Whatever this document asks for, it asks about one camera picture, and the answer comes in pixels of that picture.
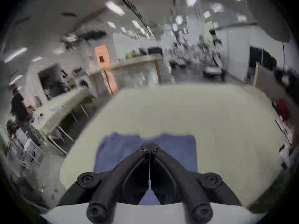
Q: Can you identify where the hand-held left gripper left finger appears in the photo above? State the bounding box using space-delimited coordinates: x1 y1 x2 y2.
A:
57 144 150 224

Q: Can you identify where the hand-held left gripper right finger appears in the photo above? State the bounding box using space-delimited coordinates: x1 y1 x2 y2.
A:
150 144 242 224

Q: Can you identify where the dark blue shirt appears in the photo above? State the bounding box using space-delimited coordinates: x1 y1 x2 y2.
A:
93 133 197 206

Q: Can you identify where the bed with beige sheet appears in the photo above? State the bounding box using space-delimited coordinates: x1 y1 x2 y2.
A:
59 84 290 210

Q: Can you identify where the long white table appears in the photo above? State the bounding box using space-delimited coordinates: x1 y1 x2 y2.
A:
33 88 94 156

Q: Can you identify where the orange panel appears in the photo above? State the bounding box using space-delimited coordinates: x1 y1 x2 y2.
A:
94 44 118 95

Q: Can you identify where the wooden frame table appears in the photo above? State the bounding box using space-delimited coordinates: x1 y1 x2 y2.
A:
89 54 163 97

